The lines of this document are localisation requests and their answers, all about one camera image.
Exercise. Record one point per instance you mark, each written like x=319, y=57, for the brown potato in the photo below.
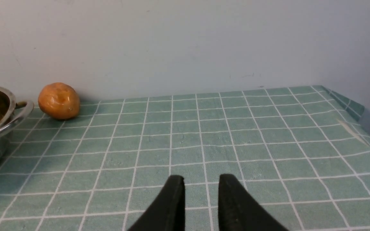
x=59, y=101

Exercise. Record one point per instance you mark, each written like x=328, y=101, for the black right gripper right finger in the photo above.
x=239, y=211

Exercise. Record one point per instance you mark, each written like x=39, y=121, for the green checkered tablecloth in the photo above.
x=299, y=151

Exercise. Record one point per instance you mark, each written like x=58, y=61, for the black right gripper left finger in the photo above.
x=167, y=211

